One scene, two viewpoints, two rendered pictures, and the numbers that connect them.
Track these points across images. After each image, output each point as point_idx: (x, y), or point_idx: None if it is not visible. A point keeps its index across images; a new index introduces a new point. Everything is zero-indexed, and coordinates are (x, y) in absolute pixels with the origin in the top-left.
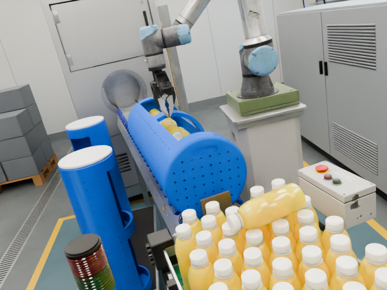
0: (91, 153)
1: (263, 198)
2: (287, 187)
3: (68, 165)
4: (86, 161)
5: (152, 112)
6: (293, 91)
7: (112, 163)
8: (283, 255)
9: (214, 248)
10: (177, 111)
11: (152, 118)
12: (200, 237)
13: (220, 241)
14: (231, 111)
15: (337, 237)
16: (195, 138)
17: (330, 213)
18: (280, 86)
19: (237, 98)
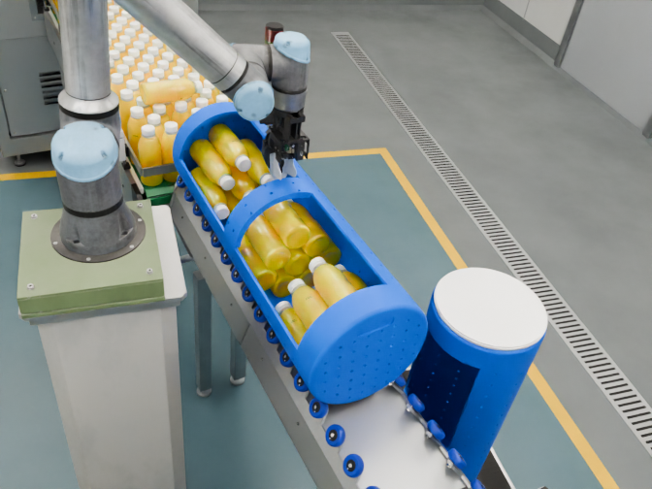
0: (482, 310)
1: (172, 80)
2: (150, 82)
3: (494, 275)
4: (463, 277)
5: (350, 286)
6: (33, 211)
7: (428, 310)
8: None
9: None
10: (267, 192)
11: (311, 190)
12: (224, 96)
13: (210, 91)
14: (165, 249)
15: (132, 82)
16: (223, 102)
17: None
18: (31, 256)
19: (146, 222)
